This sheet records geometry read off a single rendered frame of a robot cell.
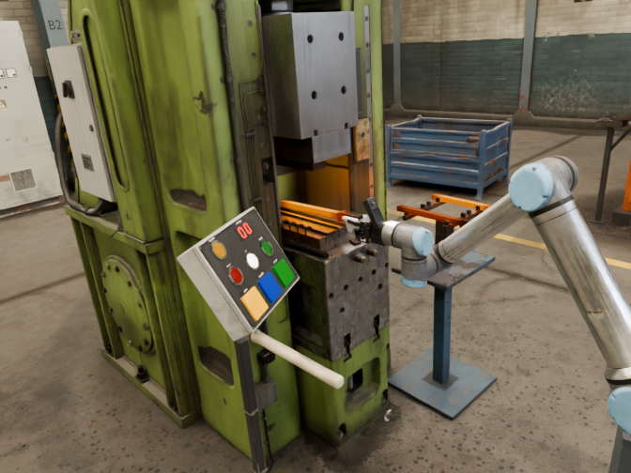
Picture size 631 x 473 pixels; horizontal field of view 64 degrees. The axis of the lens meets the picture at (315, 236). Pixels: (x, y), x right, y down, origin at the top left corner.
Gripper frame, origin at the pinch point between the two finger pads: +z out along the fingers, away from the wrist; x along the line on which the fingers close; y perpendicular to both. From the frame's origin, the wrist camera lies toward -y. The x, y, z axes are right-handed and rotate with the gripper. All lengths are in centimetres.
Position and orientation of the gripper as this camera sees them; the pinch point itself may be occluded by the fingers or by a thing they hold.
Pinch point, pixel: (346, 215)
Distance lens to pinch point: 194.1
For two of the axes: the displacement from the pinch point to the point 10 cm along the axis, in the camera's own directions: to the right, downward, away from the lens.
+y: 0.6, 9.3, 3.7
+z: -7.0, -2.3, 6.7
